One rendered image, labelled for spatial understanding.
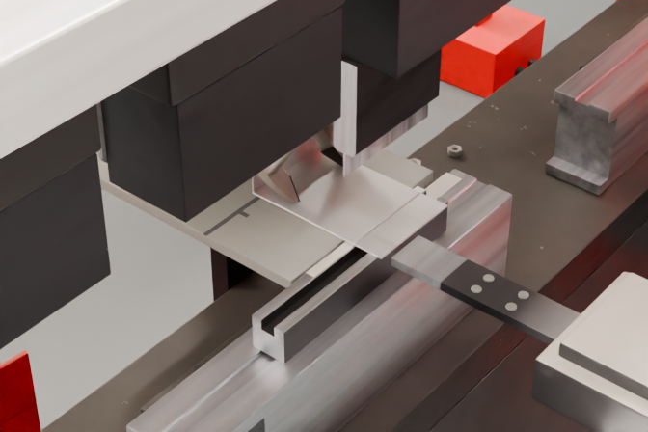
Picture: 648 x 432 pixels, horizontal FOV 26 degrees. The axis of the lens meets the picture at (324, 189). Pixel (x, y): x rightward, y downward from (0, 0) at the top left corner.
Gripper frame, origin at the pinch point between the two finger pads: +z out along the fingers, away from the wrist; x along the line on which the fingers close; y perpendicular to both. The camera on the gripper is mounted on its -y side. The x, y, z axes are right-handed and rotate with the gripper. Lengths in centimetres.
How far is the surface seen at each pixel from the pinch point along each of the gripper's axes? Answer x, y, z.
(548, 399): -8.4, 20.1, 19.2
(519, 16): 171, -119, 14
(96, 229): -32.6, 22.8, -7.1
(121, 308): 55, -134, 18
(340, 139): -6.5, 13.1, -2.4
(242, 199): -5.2, -2.4, -1.1
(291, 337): -14.2, 6.5, 8.0
